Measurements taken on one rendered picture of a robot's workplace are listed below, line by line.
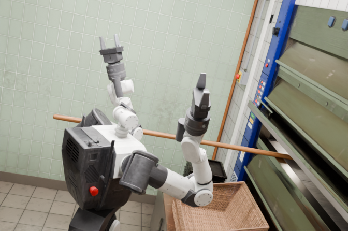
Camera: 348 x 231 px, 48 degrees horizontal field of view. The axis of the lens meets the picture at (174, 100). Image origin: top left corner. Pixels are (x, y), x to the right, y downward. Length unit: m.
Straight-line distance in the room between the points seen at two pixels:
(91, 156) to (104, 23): 2.05
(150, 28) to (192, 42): 0.39
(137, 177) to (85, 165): 0.21
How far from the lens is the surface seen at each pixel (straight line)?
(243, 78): 3.25
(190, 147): 1.45
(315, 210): 2.05
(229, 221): 2.87
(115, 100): 1.95
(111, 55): 1.89
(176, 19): 3.44
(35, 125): 3.75
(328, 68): 2.17
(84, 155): 1.51
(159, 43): 3.45
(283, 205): 2.36
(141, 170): 1.47
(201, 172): 1.57
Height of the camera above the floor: 2.02
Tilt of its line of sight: 15 degrees down
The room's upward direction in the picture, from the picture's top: 13 degrees clockwise
